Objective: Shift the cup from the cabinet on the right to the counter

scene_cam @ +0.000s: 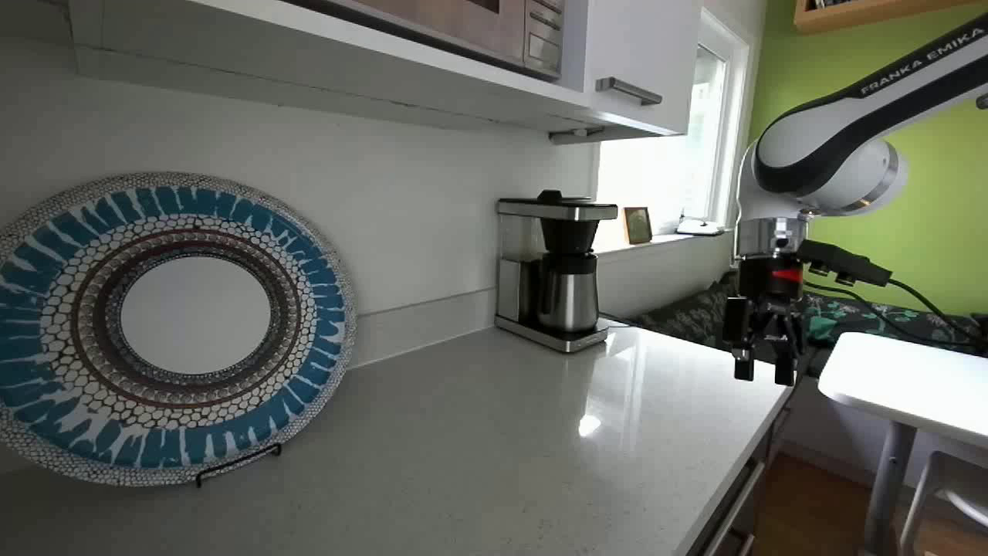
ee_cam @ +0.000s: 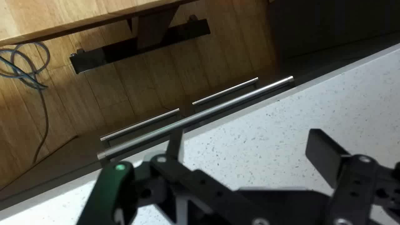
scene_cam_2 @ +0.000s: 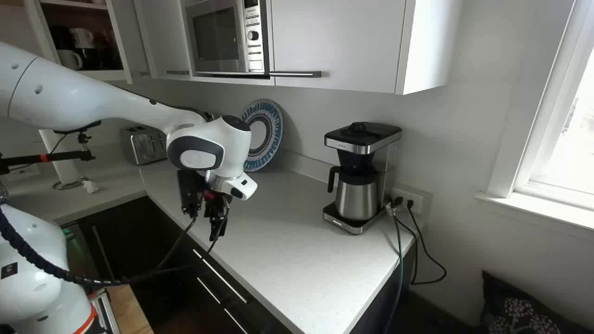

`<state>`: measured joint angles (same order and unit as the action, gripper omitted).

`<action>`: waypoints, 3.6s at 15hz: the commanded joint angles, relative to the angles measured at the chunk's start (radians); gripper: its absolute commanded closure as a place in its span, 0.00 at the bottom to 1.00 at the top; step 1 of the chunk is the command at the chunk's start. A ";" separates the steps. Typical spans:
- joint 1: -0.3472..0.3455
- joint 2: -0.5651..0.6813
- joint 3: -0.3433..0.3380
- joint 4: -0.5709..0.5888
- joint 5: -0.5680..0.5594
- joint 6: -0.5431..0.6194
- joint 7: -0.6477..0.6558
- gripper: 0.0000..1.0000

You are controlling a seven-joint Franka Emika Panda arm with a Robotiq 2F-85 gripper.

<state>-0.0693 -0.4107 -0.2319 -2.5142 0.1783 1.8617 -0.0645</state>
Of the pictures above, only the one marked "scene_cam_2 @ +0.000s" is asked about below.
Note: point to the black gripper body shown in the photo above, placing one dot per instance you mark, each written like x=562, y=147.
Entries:
x=189, y=182

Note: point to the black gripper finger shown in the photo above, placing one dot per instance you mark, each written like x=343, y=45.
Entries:
x=217, y=225
x=191, y=207

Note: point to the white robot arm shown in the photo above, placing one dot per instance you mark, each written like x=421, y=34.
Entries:
x=37, y=292

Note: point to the dark lower drawer cabinet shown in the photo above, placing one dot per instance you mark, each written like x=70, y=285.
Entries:
x=267, y=275

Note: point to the white upper cabinet door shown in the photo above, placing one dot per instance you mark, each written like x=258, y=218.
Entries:
x=395, y=47

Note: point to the silver toaster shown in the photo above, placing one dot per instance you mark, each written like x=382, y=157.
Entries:
x=145, y=145

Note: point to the blue white decorative plate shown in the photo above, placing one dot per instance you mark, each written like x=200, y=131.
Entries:
x=265, y=123

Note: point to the black steel coffee maker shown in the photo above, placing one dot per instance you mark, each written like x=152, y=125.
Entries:
x=354, y=181

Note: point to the stainless steel microwave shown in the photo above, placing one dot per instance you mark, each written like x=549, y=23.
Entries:
x=226, y=38

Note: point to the white mug on shelf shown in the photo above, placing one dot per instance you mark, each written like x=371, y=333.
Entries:
x=69, y=58

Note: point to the dark floral cushion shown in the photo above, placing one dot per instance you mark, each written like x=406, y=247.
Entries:
x=510, y=311

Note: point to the steel cabinet door handle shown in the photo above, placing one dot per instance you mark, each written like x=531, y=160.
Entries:
x=295, y=73

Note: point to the white wall power outlet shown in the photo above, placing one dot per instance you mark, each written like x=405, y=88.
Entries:
x=418, y=199

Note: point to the white window frame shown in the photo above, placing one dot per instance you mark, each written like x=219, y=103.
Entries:
x=553, y=56

